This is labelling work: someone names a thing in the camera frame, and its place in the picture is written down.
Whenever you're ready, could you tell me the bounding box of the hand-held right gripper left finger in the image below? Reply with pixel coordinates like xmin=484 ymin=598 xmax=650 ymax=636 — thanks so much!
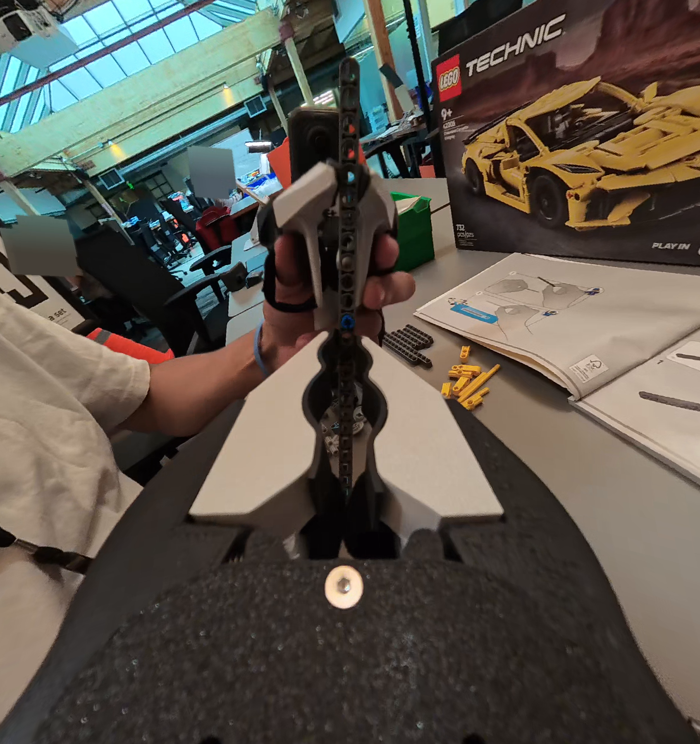
xmin=187 ymin=331 xmax=344 ymax=560

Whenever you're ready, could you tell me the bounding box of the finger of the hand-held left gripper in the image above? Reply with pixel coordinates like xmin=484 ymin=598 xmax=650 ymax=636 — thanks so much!
xmin=357 ymin=167 xmax=399 ymax=234
xmin=273 ymin=162 xmax=340 ymax=310

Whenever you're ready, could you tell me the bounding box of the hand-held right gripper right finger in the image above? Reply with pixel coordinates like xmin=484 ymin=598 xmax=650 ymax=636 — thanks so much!
xmin=349 ymin=338 xmax=506 ymax=560

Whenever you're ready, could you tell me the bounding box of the long dark grey lego beam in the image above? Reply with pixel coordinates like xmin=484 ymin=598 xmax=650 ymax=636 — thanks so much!
xmin=335 ymin=57 xmax=363 ymax=503

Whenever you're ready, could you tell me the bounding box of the person's left forearm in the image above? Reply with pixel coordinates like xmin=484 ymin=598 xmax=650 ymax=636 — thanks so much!
xmin=114 ymin=343 xmax=266 ymax=434

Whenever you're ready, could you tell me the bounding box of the pile of yellow lego pieces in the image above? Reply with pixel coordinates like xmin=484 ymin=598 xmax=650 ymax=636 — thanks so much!
xmin=440 ymin=346 xmax=502 ymax=412

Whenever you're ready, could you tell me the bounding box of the lego set box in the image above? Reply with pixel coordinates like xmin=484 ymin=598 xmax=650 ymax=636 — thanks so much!
xmin=431 ymin=0 xmax=700 ymax=268

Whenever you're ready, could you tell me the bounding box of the person's left hand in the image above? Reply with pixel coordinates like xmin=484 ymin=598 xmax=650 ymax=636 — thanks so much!
xmin=260 ymin=229 xmax=417 ymax=374

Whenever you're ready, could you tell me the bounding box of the orange fabric bag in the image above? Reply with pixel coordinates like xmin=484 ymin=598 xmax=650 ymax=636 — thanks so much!
xmin=267 ymin=136 xmax=292 ymax=193

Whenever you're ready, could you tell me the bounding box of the green plastic bin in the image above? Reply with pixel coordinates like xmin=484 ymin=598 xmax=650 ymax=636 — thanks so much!
xmin=387 ymin=193 xmax=435 ymax=273

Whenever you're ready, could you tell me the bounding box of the pile of black grey parts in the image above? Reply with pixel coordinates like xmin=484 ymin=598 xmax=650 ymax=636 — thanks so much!
xmin=318 ymin=401 xmax=367 ymax=466

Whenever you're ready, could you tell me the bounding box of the stack of dark grey beams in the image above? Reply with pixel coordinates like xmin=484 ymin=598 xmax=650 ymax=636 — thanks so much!
xmin=383 ymin=324 xmax=435 ymax=368

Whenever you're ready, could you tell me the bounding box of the black floor lamp pole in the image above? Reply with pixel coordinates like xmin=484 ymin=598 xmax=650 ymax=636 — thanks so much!
xmin=402 ymin=0 xmax=444 ymax=178

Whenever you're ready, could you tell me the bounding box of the black office chair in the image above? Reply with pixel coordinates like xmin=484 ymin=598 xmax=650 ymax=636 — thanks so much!
xmin=74 ymin=224 xmax=249 ymax=355

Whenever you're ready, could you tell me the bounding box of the open instruction booklet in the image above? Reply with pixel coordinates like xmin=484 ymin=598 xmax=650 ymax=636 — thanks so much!
xmin=414 ymin=251 xmax=700 ymax=498

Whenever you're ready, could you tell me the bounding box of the black white marker sign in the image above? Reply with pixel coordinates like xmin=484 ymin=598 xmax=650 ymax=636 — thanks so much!
xmin=0 ymin=218 xmax=86 ymax=332

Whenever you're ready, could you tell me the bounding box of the white ceiling projector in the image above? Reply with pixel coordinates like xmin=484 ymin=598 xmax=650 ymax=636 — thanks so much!
xmin=0 ymin=0 xmax=77 ymax=65

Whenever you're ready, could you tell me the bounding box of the black lanyard strap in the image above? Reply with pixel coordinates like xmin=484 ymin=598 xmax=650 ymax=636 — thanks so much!
xmin=0 ymin=511 xmax=95 ymax=576

